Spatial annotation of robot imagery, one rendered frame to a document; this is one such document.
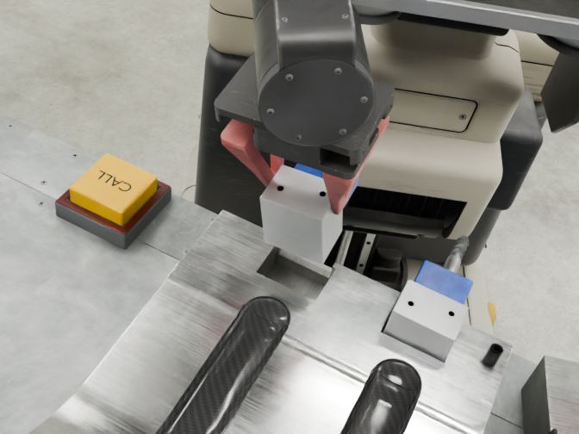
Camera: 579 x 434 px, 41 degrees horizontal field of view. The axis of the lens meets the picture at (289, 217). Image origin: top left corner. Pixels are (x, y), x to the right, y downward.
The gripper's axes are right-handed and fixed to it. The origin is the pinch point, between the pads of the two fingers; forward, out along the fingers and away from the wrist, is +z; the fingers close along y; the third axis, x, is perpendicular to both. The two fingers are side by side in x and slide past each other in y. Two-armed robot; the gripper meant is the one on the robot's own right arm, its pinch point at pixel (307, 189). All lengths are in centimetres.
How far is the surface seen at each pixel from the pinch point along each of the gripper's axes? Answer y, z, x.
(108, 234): -19.9, 13.6, -2.0
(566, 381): 22.0, 15.0, 1.9
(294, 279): -1.0, 10.9, -0.9
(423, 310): 10.4, 6.7, -2.0
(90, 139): -97, 97, 69
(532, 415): 20.5, 17.9, -0.6
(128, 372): -6.4, 5.9, -16.0
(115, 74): -107, 99, 95
